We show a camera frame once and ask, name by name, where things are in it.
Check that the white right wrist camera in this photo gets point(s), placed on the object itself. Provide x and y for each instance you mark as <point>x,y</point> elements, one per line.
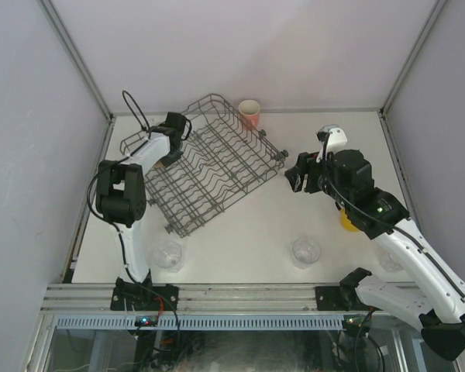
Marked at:
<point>332,138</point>

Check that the grey wire dish rack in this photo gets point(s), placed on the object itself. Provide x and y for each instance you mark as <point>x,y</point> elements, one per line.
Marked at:
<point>223,160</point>

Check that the clear glass right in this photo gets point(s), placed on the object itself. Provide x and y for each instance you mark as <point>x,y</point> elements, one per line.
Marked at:
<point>387,262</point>

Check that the pink ceramic cup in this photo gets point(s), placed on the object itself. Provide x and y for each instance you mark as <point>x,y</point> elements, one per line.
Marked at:
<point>250,109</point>

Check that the clear glass left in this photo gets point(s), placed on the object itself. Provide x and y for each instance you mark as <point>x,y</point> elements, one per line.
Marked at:
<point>169,255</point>

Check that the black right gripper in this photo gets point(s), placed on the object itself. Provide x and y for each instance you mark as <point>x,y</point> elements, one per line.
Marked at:
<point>308,175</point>

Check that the yellow mug black handle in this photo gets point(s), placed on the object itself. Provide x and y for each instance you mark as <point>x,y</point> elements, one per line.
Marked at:
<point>346,223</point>

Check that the clear glass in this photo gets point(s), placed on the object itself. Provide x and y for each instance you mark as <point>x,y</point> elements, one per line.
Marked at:
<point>169,255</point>
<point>387,262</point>
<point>305,252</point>

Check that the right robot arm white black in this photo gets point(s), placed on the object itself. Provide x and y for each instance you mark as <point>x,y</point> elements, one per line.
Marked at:
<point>438,313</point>

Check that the clear glass middle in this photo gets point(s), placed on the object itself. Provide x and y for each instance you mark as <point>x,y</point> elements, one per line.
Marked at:
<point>305,252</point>

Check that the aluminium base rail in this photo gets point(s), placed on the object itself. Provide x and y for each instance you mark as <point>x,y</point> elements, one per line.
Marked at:
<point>193,299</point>

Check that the blue slotted cable duct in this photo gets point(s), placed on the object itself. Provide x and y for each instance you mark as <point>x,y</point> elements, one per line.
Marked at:
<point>202,322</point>

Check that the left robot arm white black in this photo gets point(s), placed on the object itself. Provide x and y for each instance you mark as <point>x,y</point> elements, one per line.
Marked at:
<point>120,196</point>

